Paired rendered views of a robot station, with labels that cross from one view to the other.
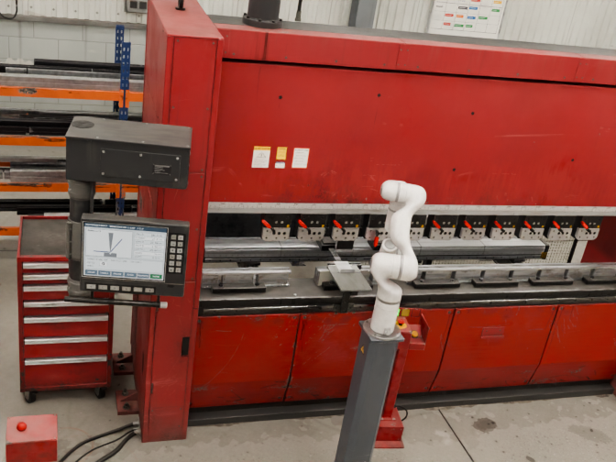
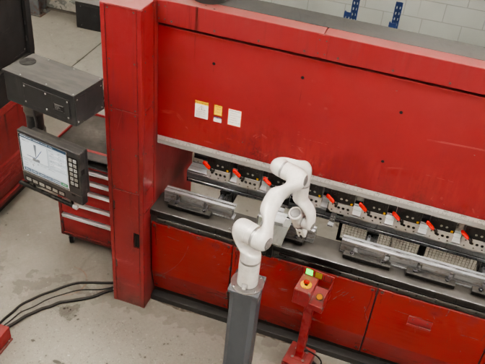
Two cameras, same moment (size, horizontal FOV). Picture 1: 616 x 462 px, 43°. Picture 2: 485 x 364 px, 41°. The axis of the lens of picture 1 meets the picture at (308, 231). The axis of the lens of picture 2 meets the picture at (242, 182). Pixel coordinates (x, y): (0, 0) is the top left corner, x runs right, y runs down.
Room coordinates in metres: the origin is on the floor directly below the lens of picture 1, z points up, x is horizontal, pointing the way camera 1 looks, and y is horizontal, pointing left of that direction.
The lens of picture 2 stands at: (1.12, -1.91, 3.66)
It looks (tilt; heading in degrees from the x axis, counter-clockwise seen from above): 36 degrees down; 35
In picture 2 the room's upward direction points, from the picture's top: 6 degrees clockwise
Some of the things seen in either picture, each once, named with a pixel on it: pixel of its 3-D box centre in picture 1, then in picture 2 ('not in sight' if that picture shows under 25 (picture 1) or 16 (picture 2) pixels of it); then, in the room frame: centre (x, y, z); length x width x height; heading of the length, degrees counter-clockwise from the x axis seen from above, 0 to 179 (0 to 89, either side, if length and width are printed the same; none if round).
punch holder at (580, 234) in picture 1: (586, 225); not in sight; (4.49, -1.70, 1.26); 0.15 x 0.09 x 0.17; 110
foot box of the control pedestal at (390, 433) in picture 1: (385, 426); (296, 363); (3.75, -0.65, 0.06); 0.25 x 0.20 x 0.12; 13
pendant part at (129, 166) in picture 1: (126, 221); (58, 138); (3.04, 0.80, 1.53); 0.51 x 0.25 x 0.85; 100
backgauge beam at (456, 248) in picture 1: (384, 248); (347, 213); (4.37, -0.49, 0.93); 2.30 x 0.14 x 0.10; 110
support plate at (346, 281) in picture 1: (348, 278); (273, 230); (3.81, -0.27, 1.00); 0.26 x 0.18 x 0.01; 20
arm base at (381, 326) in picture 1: (384, 313); (248, 271); (3.33, -0.44, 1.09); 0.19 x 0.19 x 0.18
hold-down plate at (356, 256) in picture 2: (435, 283); (366, 259); (4.10, -0.81, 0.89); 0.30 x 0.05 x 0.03; 110
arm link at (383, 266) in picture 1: (386, 276); (247, 240); (3.33, -0.41, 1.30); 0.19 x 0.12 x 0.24; 90
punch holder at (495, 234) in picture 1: (500, 225); (442, 226); (4.28, -1.13, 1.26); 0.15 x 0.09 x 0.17; 110
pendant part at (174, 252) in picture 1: (135, 252); (56, 163); (2.97, 0.73, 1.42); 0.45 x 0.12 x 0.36; 100
